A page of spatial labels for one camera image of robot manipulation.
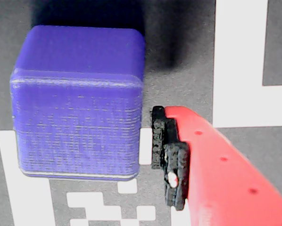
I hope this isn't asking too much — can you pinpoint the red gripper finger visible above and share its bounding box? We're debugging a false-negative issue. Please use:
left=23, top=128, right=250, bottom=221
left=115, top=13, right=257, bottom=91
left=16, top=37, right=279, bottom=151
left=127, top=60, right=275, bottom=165
left=151, top=105, right=282, bottom=226

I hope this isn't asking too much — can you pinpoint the blue cube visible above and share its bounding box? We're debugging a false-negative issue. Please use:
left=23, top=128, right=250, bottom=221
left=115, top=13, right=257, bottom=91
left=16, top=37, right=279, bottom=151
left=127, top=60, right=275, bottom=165
left=10, top=24, right=146, bottom=182

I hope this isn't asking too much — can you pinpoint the black white marker mat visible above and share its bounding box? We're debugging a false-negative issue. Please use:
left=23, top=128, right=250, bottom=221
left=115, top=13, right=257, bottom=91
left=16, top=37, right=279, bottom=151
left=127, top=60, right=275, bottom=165
left=0, top=0, right=282, bottom=226

